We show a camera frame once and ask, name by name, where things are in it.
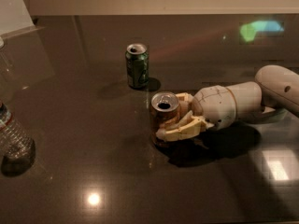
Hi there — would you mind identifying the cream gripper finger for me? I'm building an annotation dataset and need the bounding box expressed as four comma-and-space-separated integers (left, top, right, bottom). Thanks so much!
176, 92, 193, 114
155, 111, 214, 142

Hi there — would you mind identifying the orange soda can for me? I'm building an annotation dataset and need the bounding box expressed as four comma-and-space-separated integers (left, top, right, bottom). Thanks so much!
149, 91, 179, 147

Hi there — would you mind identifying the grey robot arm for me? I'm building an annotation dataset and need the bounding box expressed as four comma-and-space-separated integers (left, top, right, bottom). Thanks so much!
149, 65, 299, 147

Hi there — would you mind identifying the green soda can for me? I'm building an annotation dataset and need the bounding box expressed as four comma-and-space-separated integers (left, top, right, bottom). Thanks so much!
125, 43, 149, 89

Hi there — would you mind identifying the clear plastic water bottle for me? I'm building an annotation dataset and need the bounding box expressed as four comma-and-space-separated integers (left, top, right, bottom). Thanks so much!
0, 37, 36, 176

